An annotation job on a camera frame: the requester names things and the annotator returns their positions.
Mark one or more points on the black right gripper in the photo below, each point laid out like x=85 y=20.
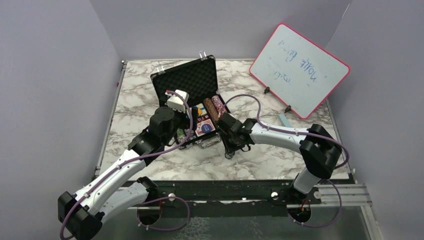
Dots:
x=229 y=148

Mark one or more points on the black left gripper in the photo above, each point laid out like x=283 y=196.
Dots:
x=184 y=125

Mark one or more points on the red playing card deck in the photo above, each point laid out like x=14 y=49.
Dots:
x=198 y=131

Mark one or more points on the black poker set case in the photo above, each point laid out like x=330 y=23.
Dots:
x=200 y=80

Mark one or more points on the dark blue small blind button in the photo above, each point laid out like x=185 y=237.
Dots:
x=206 y=128

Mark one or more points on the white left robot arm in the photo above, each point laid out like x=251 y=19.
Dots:
x=84 y=212

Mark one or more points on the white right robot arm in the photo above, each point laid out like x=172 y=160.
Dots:
x=319 y=151

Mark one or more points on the blue playing card deck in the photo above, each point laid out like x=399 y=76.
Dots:
x=202 y=107

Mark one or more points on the red dice in case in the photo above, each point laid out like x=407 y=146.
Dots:
x=203 y=118

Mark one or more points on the brown chip row in case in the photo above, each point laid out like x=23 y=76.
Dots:
x=211 y=109

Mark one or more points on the red green chip row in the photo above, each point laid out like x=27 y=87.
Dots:
x=218 y=104

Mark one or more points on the light blue whiteboard eraser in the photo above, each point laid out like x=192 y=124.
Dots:
x=284 y=121

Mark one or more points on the pink framed whiteboard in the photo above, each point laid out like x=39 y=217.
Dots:
x=297 y=71

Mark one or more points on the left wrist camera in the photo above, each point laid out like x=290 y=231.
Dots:
x=176 y=103

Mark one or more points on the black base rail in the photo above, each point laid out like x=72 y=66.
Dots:
x=210 y=198

